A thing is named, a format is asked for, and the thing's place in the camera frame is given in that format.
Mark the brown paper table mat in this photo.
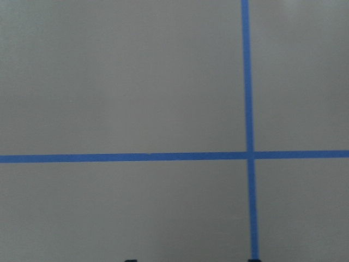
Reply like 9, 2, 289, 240
1, 1, 348, 261

